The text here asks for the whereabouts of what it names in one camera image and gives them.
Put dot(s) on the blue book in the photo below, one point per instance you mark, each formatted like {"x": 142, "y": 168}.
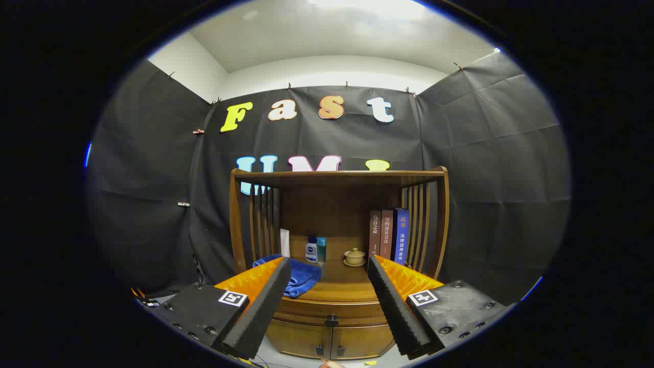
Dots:
{"x": 401, "y": 235}

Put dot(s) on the blue folded towel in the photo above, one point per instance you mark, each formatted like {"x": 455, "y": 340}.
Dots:
{"x": 304, "y": 276}

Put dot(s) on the wooden countertop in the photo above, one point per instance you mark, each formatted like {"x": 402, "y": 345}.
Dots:
{"x": 342, "y": 283}

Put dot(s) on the reddish brown book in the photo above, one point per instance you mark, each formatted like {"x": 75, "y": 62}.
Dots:
{"x": 387, "y": 232}

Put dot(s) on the beige lidded teacup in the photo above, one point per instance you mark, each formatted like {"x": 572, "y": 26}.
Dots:
{"x": 354, "y": 255}

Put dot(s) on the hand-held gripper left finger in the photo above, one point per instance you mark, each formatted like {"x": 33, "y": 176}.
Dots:
{"x": 255, "y": 317}

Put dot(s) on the white and blue bottle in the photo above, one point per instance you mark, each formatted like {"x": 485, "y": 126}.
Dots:
{"x": 311, "y": 251}

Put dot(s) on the beige saucer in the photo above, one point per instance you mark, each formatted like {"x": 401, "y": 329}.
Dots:
{"x": 354, "y": 264}

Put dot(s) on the white tube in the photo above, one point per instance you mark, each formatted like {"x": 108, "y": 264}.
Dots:
{"x": 285, "y": 243}

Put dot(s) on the dark brown book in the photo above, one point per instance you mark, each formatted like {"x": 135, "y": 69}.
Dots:
{"x": 375, "y": 232}

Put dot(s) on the wooden cabinet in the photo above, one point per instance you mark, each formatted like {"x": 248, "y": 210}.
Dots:
{"x": 332, "y": 204}

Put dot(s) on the wooden cabinet door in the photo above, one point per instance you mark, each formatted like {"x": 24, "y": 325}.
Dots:
{"x": 296, "y": 337}
{"x": 365, "y": 342}

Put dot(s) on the teal bottle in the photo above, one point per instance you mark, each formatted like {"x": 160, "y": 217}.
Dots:
{"x": 322, "y": 250}

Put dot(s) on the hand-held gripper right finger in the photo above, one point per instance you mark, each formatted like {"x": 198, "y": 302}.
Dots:
{"x": 398, "y": 317}

